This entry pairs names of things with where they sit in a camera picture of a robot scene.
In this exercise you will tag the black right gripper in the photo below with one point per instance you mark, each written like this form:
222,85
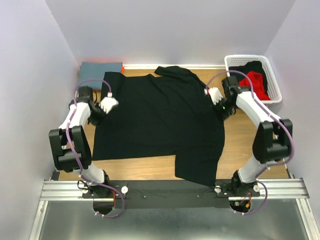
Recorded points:
220,107

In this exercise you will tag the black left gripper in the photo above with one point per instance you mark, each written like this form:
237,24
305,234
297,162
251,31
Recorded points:
97,111

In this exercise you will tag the black t-shirt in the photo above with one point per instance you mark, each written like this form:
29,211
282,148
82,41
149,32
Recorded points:
162,114

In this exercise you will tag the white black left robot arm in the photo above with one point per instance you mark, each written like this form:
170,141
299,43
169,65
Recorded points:
70,148

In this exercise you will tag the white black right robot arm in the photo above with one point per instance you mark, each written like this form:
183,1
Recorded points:
273,140

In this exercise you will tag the red t-shirt in basket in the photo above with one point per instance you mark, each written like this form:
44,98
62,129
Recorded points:
258,86

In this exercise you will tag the black garment in basket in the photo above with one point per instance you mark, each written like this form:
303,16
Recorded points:
255,66

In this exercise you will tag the folded blue t-shirt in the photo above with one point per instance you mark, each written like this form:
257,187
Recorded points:
86,74

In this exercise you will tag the white plastic laundry basket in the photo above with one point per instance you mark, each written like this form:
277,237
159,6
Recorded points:
273,90

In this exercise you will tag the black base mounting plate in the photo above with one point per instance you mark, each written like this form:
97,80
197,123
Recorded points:
166,194

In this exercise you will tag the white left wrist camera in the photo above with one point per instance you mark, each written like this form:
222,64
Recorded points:
107,104

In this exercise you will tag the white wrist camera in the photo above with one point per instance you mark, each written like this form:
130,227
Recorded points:
107,104
214,94

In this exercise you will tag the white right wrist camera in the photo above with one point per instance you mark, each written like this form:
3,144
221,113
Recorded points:
214,94

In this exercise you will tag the aluminium frame rail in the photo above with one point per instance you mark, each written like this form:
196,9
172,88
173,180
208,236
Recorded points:
281,212

